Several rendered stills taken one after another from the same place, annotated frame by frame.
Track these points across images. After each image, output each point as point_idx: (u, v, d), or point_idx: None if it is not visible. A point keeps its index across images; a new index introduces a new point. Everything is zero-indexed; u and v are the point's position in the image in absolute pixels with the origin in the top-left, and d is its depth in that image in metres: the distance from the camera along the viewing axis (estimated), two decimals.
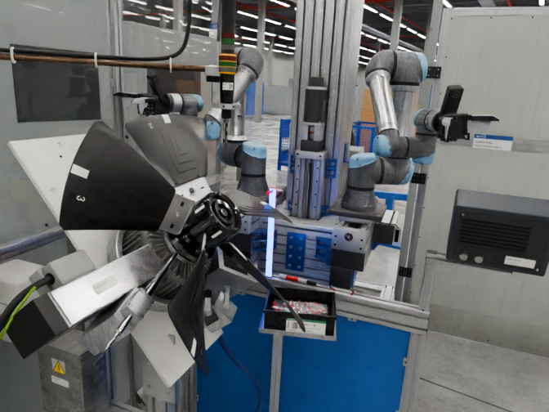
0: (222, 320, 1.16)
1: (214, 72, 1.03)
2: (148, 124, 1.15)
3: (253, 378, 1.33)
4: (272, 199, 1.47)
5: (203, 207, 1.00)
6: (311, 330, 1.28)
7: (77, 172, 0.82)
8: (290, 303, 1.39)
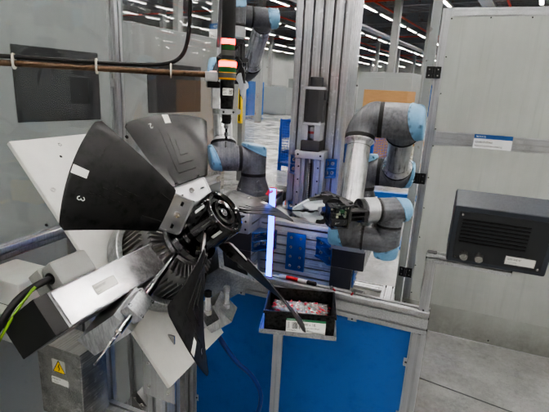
0: (222, 320, 1.16)
1: (214, 78, 1.04)
2: (148, 124, 1.15)
3: (253, 378, 1.33)
4: (272, 199, 1.47)
5: (203, 207, 1.00)
6: (311, 330, 1.28)
7: (77, 172, 0.82)
8: (290, 303, 1.39)
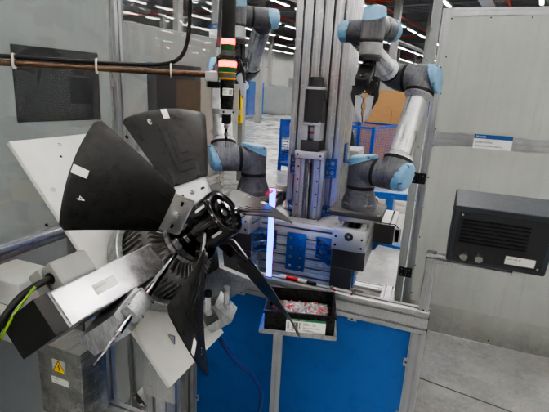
0: (222, 320, 1.16)
1: (214, 78, 1.04)
2: (248, 196, 1.37)
3: (253, 378, 1.33)
4: (272, 199, 1.47)
5: None
6: (311, 330, 1.28)
7: (162, 112, 1.16)
8: (290, 303, 1.39)
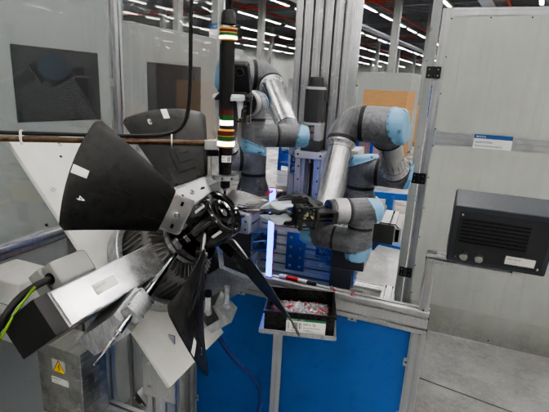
0: (222, 320, 1.16)
1: (213, 146, 1.08)
2: (247, 194, 1.37)
3: (253, 378, 1.33)
4: (272, 199, 1.47)
5: None
6: (311, 330, 1.28)
7: (162, 112, 1.16)
8: (290, 303, 1.39)
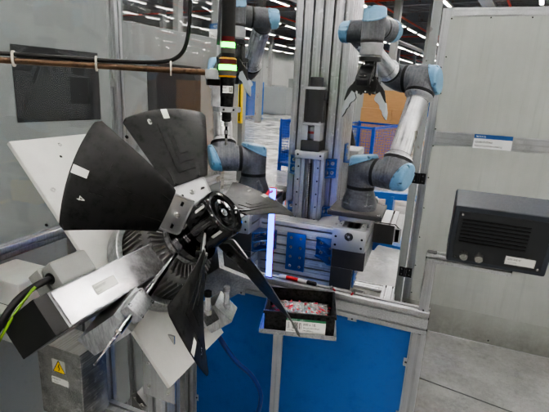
0: (222, 320, 1.16)
1: (214, 75, 1.04)
2: (247, 189, 1.36)
3: (253, 378, 1.33)
4: (272, 199, 1.47)
5: None
6: (311, 330, 1.28)
7: (162, 112, 1.16)
8: (290, 303, 1.39)
